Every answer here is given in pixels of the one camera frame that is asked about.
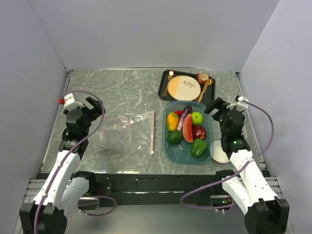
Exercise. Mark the green lime toy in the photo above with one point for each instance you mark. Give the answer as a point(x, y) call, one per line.
point(174, 137)

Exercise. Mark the watermelon slice toy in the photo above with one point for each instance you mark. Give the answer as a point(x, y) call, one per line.
point(187, 129)

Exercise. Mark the gold spoon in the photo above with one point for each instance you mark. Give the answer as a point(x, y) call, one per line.
point(209, 82)

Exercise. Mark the white bowl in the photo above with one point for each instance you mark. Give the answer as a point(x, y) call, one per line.
point(217, 153)

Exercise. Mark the red apple toy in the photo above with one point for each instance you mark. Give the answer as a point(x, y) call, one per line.
point(198, 132)

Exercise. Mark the green apple toy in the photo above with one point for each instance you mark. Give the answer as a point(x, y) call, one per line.
point(197, 118)

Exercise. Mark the green bell pepper toy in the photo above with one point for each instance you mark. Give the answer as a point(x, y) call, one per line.
point(198, 148)

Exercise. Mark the cream orange plate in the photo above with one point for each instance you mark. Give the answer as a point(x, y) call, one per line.
point(184, 88)

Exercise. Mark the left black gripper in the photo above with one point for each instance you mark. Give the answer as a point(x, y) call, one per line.
point(95, 104)

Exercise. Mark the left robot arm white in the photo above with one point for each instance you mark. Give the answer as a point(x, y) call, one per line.
point(49, 210)

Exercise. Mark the teal plastic food container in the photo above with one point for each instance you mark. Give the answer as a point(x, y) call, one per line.
point(181, 152)

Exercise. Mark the black base frame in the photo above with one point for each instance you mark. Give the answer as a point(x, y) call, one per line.
point(141, 189)

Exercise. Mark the clear zip top bag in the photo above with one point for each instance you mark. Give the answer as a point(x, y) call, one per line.
point(127, 134)

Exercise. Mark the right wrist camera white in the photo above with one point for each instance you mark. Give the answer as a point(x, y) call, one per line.
point(240, 105)

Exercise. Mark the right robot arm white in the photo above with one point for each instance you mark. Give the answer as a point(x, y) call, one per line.
point(264, 212)

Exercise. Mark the red chili toy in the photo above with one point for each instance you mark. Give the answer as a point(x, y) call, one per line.
point(179, 112)

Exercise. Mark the yellow green mango toy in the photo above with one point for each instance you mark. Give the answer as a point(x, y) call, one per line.
point(172, 121)

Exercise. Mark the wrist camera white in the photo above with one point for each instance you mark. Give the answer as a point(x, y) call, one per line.
point(240, 105)
point(69, 103)

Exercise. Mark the gold fork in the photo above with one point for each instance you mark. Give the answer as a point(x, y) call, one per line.
point(170, 76)

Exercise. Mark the orange small cup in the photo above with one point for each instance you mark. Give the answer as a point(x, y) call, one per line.
point(202, 78)

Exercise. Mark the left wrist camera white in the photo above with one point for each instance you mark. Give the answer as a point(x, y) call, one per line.
point(69, 103)

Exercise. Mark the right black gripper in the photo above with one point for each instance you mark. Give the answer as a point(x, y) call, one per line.
point(218, 104)

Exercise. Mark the black serving tray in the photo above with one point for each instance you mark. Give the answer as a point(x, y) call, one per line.
point(208, 96)

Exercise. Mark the purple eggplant toy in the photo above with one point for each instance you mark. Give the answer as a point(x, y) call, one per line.
point(187, 110)

